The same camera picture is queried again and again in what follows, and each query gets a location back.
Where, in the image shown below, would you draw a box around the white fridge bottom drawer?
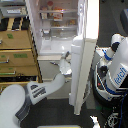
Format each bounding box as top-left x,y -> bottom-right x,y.
47,77 -> 71,99

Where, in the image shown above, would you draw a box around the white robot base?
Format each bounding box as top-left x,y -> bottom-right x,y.
92,47 -> 128,106

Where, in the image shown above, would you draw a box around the wooden drawer cabinet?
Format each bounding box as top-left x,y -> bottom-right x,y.
0,17 -> 41,93

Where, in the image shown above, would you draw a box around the white fridge middle drawer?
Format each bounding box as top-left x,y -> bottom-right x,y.
38,55 -> 65,81

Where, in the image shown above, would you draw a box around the grey box on cabinet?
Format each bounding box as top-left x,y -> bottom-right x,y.
0,6 -> 27,17

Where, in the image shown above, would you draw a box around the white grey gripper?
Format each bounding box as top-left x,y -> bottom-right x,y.
59,51 -> 72,75

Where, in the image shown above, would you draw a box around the food items on fridge shelves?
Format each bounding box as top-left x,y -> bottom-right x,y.
39,0 -> 77,29

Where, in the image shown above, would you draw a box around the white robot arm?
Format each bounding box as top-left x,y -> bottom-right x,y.
0,52 -> 71,128

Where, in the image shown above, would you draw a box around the white blue second robot arm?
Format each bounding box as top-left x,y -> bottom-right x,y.
104,34 -> 128,95

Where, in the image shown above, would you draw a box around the white fridge drawer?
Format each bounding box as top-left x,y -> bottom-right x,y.
47,77 -> 71,99
38,55 -> 65,81

